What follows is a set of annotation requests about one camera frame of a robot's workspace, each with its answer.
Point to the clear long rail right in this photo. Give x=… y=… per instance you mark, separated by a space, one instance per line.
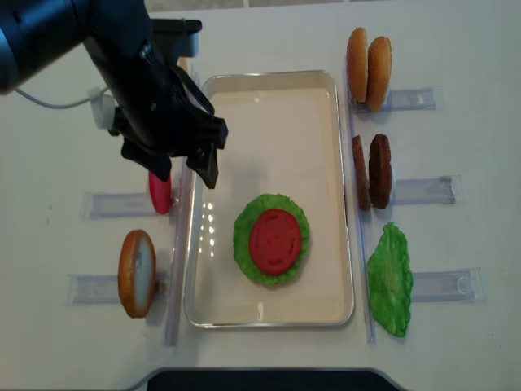
x=368 y=318

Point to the white metal tray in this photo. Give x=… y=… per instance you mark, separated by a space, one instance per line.
x=284 y=139

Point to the bun slice far one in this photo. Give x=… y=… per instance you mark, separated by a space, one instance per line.
x=357 y=64

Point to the brown meat patty far one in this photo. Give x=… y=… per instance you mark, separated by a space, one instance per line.
x=360 y=172

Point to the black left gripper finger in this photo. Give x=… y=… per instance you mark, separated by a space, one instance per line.
x=203 y=161
x=158 y=164

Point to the red tomato slice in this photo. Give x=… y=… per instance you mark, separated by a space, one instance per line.
x=274 y=241
x=160 y=193

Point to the red tomato slice in rack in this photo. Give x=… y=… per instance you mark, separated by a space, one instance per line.
x=160 y=193

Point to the brown meat patty near pusher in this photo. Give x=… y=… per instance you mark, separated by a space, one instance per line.
x=380 y=171

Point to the bun slice near pusher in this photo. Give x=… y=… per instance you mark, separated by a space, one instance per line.
x=379 y=72

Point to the clear rack for left bun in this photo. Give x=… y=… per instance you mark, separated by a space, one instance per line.
x=93 y=290

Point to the clear rack for patties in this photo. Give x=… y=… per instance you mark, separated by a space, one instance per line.
x=439 y=190

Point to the clear rack for buns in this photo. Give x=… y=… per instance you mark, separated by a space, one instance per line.
x=425 y=98

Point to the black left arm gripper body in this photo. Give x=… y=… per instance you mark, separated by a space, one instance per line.
x=161 y=109

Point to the bun slice left rack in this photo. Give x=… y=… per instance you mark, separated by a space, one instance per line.
x=136 y=274

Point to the green lettuce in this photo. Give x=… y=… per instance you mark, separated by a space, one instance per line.
x=243 y=225

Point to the green lettuce leaf in rack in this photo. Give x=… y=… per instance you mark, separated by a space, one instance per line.
x=391 y=281

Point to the clear rack for tomato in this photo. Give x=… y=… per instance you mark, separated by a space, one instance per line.
x=96 y=206

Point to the clear rack for lettuce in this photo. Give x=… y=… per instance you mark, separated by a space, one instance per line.
x=463 y=285

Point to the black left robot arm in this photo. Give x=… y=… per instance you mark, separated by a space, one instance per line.
x=34 y=34

